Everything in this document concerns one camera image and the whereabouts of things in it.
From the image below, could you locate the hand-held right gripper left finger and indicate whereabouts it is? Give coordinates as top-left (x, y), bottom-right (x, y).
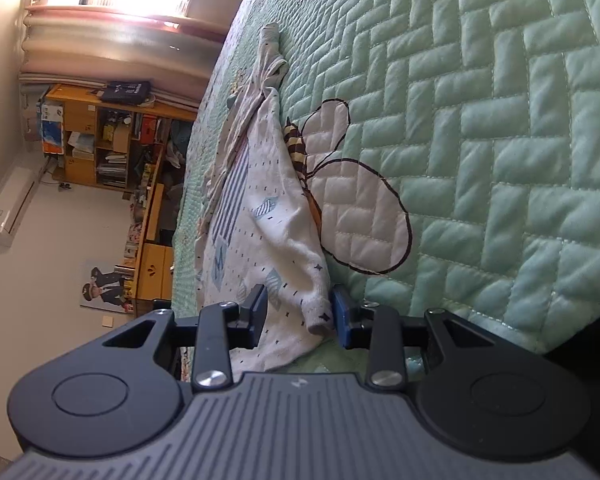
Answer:
top-left (102, 284), bottom-right (270, 393)

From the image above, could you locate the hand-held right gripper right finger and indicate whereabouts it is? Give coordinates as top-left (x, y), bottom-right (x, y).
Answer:
top-left (330, 284), bottom-right (496, 389)

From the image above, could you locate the white star-print shirt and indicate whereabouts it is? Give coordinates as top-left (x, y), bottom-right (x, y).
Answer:
top-left (195, 22), bottom-right (334, 374)

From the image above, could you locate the wooden desk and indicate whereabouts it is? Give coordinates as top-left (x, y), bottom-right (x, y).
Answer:
top-left (124, 144), bottom-right (187, 312)

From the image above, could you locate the green quilted bee bedspread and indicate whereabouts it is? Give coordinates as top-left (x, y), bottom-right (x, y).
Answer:
top-left (172, 0), bottom-right (600, 377)

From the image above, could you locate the wooden bookshelf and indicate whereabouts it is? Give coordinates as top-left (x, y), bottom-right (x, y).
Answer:
top-left (36, 81), bottom-right (199, 194)

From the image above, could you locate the navy hanging bag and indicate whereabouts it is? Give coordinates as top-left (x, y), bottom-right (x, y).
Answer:
top-left (100, 79), bottom-right (154, 107)

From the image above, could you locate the white air conditioner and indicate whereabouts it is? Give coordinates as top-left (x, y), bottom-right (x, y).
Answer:
top-left (0, 166), bottom-right (39, 248)

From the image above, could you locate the pink curtain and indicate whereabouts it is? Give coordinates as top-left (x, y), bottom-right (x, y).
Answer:
top-left (19, 1), bottom-right (227, 112)

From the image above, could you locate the wall poster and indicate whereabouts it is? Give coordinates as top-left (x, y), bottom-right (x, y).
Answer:
top-left (79, 259), bottom-right (137, 314)

